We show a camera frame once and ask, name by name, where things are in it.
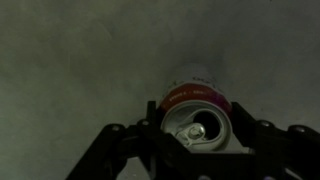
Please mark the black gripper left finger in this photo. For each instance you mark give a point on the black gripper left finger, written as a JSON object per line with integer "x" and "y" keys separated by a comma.
{"x": 108, "y": 154}

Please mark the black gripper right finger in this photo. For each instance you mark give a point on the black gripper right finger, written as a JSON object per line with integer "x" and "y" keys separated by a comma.
{"x": 289, "y": 154}

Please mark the red and white drink can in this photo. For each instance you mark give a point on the red and white drink can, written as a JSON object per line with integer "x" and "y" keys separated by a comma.
{"x": 196, "y": 112}

